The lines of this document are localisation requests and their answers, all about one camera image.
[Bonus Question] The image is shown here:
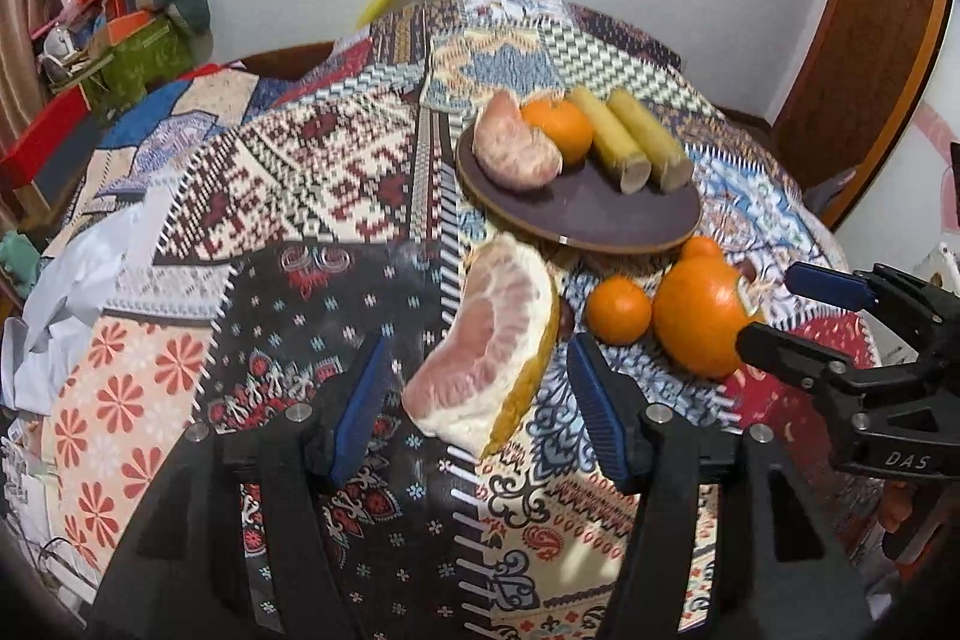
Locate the sugarcane piece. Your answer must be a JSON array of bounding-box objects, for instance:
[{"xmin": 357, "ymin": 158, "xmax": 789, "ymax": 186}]
[
  {"xmin": 566, "ymin": 87, "xmax": 650, "ymax": 195},
  {"xmin": 606, "ymin": 87, "xmax": 695, "ymax": 191}
]

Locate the peeled pomelo segment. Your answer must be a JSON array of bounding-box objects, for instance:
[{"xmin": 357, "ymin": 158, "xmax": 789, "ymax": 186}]
[{"xmin": 474, "ymin": 90, "xmax": 563, "ymax": 189}]

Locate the large orange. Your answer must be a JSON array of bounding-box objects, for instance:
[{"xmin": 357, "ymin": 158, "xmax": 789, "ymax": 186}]
[{"xmin": 652, "ymin": 257, "xmax": 766, "ymax": 378}]

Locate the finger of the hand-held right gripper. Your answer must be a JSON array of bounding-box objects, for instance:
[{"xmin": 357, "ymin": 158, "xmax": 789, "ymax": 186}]
[
  {"xmin": 735, "ymin": 323, "xmax": 871, "ymax": 412},
  {"xmin": 785, "ymin": 263, "xmax": 942, "ymax": 341}
]

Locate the purple plate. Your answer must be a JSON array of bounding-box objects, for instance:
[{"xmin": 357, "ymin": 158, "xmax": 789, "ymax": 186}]
[{"xmin": 455, "ymin": 119, "xmax": 704, "ymax": 253}]

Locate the green fabric bag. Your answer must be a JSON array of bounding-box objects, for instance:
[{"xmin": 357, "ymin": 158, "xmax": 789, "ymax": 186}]
[{"xmin": 82, "ymin": 21, "xmax": 197, "ymax": 109}]

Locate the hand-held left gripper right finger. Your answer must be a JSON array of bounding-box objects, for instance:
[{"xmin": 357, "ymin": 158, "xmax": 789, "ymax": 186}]
[{"xmin": 568, "ymin": 334, "xmax": 878, "ymax": 640}]

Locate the white cloth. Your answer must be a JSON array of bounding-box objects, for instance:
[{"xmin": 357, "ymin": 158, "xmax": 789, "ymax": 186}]
[{"xmin": 0, "ymin": 190, "xmax": 177, "ymax": 420}]

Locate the blue beige quilt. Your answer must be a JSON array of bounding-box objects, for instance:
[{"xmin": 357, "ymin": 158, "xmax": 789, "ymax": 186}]
[{"xmin": 97, "ymin": 62, "xmax": 260, "ymax": 195}]

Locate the patchwork printed blanket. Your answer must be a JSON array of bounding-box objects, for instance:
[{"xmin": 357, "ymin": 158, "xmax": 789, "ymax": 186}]
[{"xmin": 37, "ymin": 0, "xmax": 886, "ymax": 640}]

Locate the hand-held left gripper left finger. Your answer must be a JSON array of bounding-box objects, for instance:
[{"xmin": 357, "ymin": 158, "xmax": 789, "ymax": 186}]
[{"xmin": 90, "ymin": 334, "xmax": 392, "ymax": 640}]

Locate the pomelo wedge with peel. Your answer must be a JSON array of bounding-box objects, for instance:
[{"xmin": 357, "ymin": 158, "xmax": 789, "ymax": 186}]
[{"xmin": 401, "ymin": 233, "xmax": 560, "ymax": 457}]

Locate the wooden bed frame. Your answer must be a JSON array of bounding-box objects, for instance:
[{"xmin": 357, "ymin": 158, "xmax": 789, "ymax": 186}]
[{"xmin": 217, "ymin": 40, "xmax": 342, "ymax": 82}]

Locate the orange box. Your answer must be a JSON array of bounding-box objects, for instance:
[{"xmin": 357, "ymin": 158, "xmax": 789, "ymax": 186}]
[{"xmin": 101, "ymin": 10, "xmax": 155, "ymax": 45}]

